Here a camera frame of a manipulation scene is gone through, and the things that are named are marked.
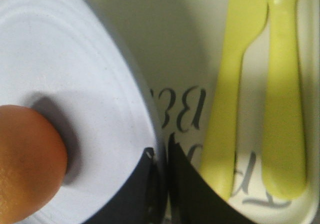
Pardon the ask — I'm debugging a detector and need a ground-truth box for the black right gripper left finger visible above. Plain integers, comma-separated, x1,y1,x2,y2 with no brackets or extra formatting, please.
86,147,160,224

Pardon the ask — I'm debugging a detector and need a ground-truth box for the light blue plate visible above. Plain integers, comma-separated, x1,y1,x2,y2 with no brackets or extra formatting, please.
0,0,166,224

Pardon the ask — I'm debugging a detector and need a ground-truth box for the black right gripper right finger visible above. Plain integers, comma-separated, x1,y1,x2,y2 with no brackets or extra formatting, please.
168,134,252,224

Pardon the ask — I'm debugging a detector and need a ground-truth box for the orange fruit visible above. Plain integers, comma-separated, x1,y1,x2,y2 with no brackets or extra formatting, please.
0,105,68,224

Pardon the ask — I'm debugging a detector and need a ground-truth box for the white rectangular tray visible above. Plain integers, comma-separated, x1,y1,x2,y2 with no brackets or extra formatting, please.
90,0,320,224

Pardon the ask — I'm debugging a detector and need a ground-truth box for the yellow-green plastic spoon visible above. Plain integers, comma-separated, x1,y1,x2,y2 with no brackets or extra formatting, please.
261,0,307,200

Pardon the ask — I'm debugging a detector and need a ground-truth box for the yellow-green plastic knife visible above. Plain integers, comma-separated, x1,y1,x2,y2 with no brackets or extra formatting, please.
199,0,267,200

